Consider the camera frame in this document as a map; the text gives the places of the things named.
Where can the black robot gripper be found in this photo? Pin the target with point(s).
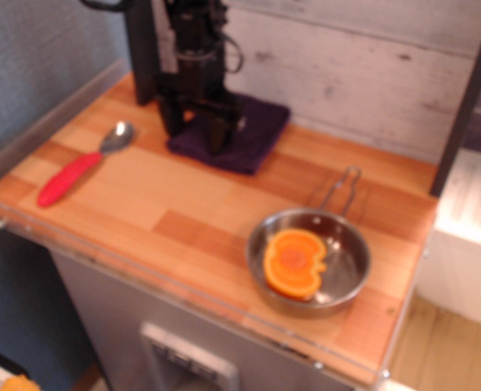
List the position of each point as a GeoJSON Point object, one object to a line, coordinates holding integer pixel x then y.
{"type": "Point", "coordinates": [198, 85]}

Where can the dark purple cloth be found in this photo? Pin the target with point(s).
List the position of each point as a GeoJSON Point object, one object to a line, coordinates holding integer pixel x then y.
{"type": "Point", "coordinates": [249, 147]}

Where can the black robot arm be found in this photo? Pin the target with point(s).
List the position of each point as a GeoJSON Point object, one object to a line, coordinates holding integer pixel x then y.
{"type": "Point", "coordinates": [191, 49]}

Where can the orange toy pumpkin slice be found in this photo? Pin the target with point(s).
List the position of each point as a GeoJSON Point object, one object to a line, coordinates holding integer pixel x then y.
{"type": "Point", "coordinates": [293, 263]}

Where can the small steel frying pan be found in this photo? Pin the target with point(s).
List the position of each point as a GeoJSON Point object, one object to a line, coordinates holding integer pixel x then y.
{"type": "Point", "coordinates": [348, 260]}

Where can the clear acrylic table guard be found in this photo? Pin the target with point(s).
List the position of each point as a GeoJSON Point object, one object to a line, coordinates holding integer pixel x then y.
{"type": "Point", "coordinates": [348, 324]}

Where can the grey toy fridge cabinet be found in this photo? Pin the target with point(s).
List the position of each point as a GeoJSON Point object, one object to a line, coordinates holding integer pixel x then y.
{"type": "Point", "coordinates": [113, 308]}

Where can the silver dispenser panel with buttons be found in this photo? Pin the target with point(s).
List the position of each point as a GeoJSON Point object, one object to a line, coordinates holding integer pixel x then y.
{"type": "Point", "coordinates": [178, 364]}

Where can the white toy sink unit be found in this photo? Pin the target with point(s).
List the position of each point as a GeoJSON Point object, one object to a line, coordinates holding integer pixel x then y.
{"type": "Point", "coordinates": [450, 275]}

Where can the orange object bottom left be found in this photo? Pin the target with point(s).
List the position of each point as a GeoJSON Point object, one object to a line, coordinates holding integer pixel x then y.
{"type": "Point", "coordinates": [19, 383]}

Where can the red handled metal spoon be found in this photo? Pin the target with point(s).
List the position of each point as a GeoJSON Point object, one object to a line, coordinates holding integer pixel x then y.
{"type": "Point", "coordinates": [119, 137]}

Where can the dark left shelf post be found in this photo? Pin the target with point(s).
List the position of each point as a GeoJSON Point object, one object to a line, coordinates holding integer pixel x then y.
{"type": "Point", "coordinates": [145, 22]}

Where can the dark shelf post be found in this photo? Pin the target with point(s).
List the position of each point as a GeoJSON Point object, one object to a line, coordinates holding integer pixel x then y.
{"type": "Point", "coordinates": [145, 22]}
{"type": "Point", "coordinates": [458, 131]}

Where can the dark right shelf post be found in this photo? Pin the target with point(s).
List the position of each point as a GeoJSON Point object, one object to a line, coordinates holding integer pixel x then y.
{"type": "Point", "coordinates": [458, 131]}

